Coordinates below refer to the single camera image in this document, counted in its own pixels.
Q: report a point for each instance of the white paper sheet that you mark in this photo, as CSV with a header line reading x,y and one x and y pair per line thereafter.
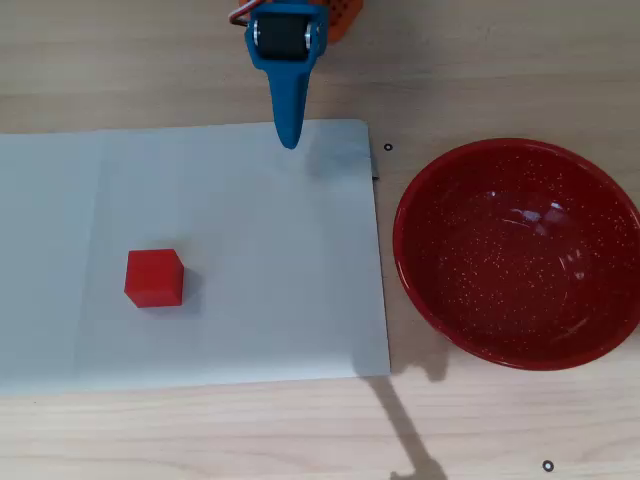
x,y
225,260

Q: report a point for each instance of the blue gripper black motor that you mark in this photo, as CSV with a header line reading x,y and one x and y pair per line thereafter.
x,y
283,37

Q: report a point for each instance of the red speckled bowl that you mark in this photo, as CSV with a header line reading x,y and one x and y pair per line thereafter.
x,y
515,260

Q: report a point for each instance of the red cube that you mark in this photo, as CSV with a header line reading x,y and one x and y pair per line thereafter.
x,y
152,277

